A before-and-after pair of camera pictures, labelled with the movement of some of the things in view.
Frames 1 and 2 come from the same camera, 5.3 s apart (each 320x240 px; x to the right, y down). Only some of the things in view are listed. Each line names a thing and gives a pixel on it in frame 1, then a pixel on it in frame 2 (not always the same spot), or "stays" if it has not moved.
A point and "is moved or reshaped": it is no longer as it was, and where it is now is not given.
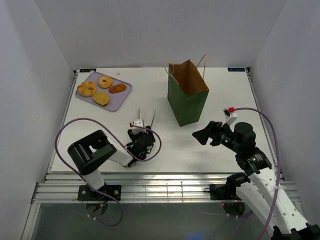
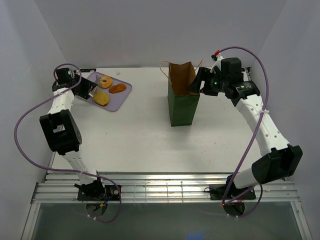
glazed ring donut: x=104 y=82 stays
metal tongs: x=153 y=117 → x=97 y=79
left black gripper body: x=134 y=137 → x=76 y=79
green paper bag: x=187 y=90 is moved or reshaped
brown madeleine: x=117 y=88 stays
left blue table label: x=87 y=70 stays
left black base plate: x=86 y=193 stays
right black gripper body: x=222 y=135 → x=214 y=82
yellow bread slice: x=101 y=97 stays
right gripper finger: x=202 y=135 → x=195 y=85
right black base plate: x=223 y=192 stays
